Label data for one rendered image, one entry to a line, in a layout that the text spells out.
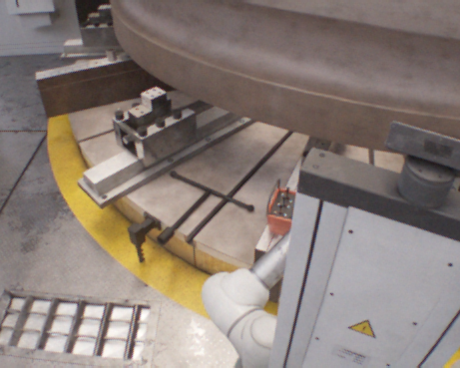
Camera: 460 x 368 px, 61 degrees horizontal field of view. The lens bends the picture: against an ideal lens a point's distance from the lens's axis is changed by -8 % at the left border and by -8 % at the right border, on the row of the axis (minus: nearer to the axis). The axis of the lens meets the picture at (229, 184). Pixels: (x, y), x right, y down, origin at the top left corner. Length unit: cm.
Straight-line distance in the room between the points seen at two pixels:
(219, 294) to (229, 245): 99
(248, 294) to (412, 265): 84
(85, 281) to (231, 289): 151
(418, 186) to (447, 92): 179
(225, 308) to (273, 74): 133
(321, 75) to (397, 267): 168
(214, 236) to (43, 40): 417
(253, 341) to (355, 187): 83
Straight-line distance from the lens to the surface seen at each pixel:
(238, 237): 246
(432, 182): 56
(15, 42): 616
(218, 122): 316
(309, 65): 227
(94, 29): 456
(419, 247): 64
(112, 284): 272
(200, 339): 244
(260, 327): 133
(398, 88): 226
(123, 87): 374
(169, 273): 271
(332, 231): 65
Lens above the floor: 215
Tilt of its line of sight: 41 degrees down
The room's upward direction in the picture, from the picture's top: straight up
